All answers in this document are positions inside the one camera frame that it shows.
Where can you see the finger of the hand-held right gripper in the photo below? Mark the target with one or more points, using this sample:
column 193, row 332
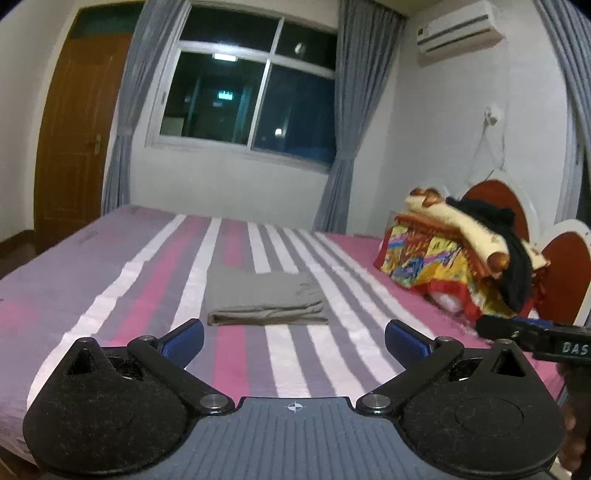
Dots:
column 503, row 328

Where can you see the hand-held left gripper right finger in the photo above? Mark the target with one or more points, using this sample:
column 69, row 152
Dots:
column 406, row 340

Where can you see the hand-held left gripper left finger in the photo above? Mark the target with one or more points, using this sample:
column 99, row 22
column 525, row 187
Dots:
column 187, row 341

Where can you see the grey pants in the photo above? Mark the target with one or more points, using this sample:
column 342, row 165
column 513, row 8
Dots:
column 265, row 295

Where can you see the person's right hand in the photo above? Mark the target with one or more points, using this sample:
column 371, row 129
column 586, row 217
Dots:
column 576, row 415

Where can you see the red white headboard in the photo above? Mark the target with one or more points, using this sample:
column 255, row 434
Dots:
column 568, row 267

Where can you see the colourful printed blanket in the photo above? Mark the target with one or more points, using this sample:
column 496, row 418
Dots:
column 420, row 258

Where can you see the black garment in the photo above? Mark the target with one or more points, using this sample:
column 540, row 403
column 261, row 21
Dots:
column 512, row 244

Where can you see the striped pink purple bed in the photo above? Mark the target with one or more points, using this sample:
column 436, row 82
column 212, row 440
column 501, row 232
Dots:
column 138, row 258

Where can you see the cream printed blanket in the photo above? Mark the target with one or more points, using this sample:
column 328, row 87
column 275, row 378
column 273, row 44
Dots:
column 475, row 230

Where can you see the brown wooden door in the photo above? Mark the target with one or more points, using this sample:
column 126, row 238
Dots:
column 78, row 138

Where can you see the grey blue curtain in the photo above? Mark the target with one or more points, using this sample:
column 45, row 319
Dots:
column 358, row 115
column 138, row 92
column 575, row 92

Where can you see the white framed window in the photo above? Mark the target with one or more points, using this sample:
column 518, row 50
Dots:
column 217, row 92

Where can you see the white air conditioner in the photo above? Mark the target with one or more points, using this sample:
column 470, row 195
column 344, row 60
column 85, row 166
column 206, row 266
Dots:
column 457, row 30

